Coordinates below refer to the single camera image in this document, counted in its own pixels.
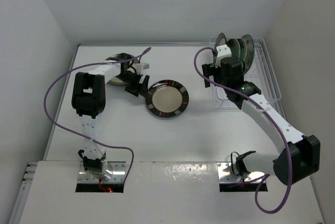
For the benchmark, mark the grey rim plate front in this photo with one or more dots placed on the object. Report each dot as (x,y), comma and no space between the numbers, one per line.
(221,40)

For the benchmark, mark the white wire dish rack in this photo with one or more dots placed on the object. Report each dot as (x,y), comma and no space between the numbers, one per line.
(261,73)

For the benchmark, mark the teal flower plate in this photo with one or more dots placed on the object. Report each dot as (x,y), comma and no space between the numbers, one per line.
(234,46)
(243,49)

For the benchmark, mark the metal base plate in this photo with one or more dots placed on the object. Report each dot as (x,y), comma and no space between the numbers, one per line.
(227,174)
(114,174)

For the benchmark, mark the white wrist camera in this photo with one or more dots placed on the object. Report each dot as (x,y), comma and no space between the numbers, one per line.
(223,51)
(140,67)

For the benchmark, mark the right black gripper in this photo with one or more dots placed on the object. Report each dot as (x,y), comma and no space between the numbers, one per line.
(210,69)

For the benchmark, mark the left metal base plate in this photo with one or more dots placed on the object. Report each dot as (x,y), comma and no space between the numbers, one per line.
(114,174)

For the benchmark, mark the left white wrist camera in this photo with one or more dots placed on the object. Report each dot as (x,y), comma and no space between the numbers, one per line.
(140,67)

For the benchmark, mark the grey rim beige plate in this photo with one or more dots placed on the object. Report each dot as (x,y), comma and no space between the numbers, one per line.
(124,66)

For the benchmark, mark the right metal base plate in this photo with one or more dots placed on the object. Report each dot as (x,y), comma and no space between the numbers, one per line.
(227,174)

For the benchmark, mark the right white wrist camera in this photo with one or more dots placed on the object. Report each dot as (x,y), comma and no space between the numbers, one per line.
(223,51)

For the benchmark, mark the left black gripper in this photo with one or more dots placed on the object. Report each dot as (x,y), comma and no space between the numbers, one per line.
(136,88)

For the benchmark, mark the brown patterned rim plate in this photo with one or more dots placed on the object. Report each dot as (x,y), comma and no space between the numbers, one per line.
(167,99)

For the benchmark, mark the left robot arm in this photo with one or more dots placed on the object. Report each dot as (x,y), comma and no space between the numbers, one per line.
(89,101)

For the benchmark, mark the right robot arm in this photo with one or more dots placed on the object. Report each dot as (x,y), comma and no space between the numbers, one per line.
(298,154)

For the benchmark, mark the blue floral white plate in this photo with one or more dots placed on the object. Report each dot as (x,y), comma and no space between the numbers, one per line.
(250,52)

